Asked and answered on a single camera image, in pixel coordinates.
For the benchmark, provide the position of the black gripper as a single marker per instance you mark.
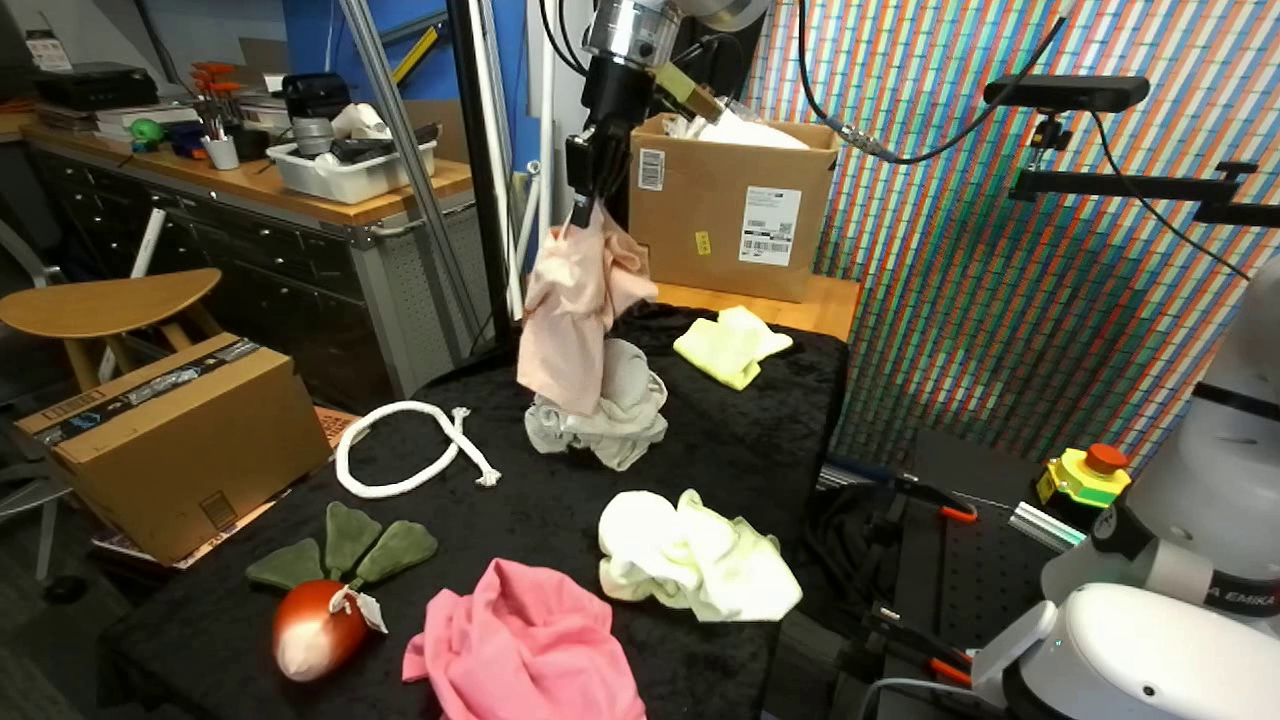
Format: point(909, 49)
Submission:
point(619, 96)

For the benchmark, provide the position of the peach printed t-shirt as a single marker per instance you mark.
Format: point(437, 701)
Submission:
point(584, 276)

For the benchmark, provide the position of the yellow microfibre towel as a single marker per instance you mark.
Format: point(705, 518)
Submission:
point(734, 346)

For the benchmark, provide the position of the pale green white towel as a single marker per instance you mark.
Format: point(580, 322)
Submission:
point(689, 559)

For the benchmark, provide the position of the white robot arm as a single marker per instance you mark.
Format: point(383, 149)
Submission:
point(642, 34)

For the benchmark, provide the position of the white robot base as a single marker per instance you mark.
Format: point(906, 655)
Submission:
point(1171, 610)

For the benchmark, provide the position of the red plush radish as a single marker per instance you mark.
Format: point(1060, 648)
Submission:
point(326, 589)

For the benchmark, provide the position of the cardboard box on table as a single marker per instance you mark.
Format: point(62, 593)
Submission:
point(734, 219)

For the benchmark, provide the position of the wooden workbench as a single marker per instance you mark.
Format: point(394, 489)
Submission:
point(365, 296)

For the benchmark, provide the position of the white plastic tray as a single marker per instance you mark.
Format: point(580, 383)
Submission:
point(340, 181)

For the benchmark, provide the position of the white t-shirt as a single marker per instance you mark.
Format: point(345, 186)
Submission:
point(625, 422)

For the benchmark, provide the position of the black velvet table cloth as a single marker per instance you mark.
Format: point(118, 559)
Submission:
point(196, 648)

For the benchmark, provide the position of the wooden stool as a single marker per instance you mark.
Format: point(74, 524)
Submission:
point(95, 317)

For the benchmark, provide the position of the pink towel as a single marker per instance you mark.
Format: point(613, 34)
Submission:
point(520, 644)

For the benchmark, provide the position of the cardboard box on floor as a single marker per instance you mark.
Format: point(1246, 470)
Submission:
point(189, 446)

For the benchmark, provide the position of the emergency stop button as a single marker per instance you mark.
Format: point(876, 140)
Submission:
point(1090, 478)

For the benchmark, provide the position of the gold wrist camera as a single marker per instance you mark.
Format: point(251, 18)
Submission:
point(684, 93)

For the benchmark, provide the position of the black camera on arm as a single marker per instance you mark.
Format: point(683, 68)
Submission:
point(1119, 93)

